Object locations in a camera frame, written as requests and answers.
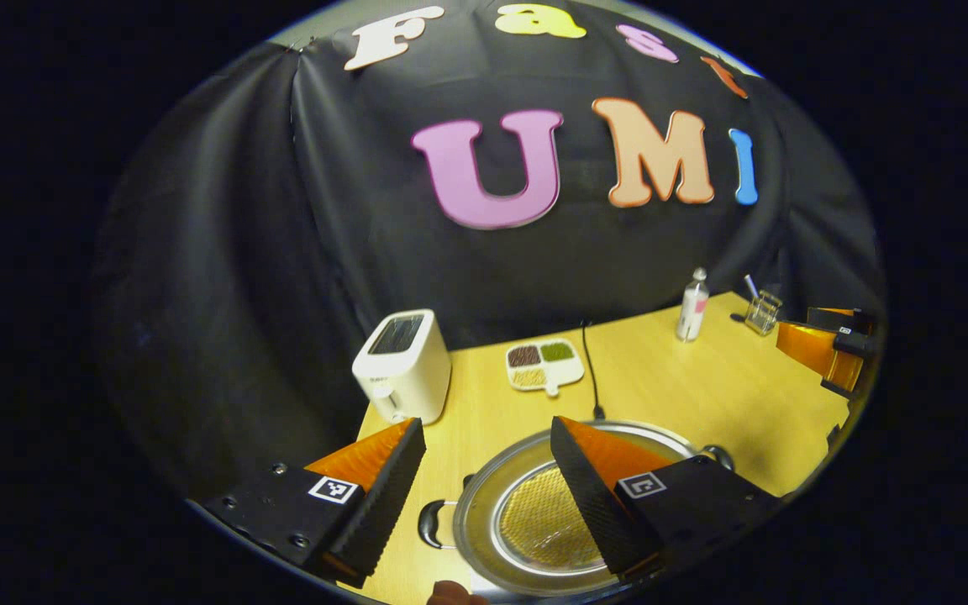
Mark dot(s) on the clear bottle with pink label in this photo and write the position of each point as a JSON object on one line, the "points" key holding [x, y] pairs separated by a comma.
{"points": [[692, 307]]}

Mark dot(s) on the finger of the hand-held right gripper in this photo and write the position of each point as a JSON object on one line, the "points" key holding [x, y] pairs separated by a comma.
{"points": [[845, 319], [812, 349]]}

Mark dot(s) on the pile of yellow soybeans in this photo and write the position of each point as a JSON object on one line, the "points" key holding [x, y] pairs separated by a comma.
{"points": [[543, 521]]}

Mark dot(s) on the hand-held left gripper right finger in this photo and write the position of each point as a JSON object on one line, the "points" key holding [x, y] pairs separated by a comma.
{"points": [[589, 496]]}

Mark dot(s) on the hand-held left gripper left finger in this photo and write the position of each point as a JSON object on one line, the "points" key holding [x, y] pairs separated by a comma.
{"points": [[383, 504]]}

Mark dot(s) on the striped straw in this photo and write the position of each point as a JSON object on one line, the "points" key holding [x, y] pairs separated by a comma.
{"points": [[751, 286]]}

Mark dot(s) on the white toaster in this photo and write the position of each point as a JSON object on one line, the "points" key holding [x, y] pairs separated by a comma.
{"points": [[400, 370]]}

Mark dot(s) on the white divided dish of beans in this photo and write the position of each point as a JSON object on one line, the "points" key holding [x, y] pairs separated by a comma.
{"points": [[543, 365]]}

